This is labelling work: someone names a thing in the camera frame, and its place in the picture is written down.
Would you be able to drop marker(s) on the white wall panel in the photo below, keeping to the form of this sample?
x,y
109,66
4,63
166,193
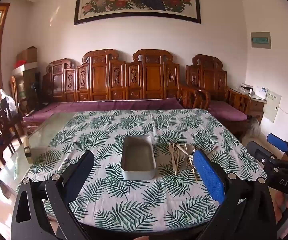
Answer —
x,y
271,105

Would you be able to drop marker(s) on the white flat box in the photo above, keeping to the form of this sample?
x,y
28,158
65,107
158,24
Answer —
x,y
26,68

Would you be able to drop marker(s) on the long carved wooden sofa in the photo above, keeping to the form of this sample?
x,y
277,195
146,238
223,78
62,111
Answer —
x,y
119,80

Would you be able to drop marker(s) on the wooden side table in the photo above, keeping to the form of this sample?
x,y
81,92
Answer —
x,y
257,107

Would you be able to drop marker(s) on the wooden chopstick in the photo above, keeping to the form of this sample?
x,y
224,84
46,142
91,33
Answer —
x,y
194,173
180,160

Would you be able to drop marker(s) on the brown cardboard box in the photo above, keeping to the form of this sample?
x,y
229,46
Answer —
x,y
29,54

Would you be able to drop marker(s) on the white plastic bag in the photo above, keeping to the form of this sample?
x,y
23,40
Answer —
x,y
8,101

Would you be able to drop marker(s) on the stack of cardboard boxes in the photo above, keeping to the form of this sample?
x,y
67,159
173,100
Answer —
x,y
32,85

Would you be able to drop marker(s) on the wooden door frame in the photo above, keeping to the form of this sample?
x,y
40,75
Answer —
x,y
2,42

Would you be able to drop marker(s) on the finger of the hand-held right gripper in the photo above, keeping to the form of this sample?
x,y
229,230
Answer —
x,y
255,152
278,142

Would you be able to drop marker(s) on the purple armchair cushion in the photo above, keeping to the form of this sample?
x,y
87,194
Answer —
x,y
227,110

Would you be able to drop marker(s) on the long white spoon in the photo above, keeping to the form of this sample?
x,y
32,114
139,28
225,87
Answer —
x,y
183,150

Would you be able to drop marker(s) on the small wooden box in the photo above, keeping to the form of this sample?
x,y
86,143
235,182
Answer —
x,y
27,151

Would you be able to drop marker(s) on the grey floor bag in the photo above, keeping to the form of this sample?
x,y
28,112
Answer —
x,y
251,128

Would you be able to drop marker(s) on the light wooden fork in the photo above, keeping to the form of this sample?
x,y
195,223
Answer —
x,y
171,151

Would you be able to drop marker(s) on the grey rectangular container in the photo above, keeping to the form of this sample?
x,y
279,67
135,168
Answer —
x,y
137,160

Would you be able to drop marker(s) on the long purple sofa cushion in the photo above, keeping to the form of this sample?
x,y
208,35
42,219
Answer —
x,y
96,106

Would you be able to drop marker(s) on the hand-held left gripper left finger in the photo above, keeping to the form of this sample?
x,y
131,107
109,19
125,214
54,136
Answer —
x,y
80,172

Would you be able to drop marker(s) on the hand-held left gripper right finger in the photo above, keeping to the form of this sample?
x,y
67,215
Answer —
x,y
208,175

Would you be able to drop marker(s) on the leaf print tablecloth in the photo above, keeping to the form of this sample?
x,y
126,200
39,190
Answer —
x,y
139,205

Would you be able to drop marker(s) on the carved wooden armchair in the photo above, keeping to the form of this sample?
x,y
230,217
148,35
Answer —
x,y
208,80

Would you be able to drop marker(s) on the white desk device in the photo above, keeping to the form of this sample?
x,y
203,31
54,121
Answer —
x,y
261,92

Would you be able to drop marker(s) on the dark wooden dining chair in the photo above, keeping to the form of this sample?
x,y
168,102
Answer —
x,y
1,135

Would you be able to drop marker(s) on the grey wall electrical box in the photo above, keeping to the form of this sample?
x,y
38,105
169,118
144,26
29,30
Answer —
x,y
260,40

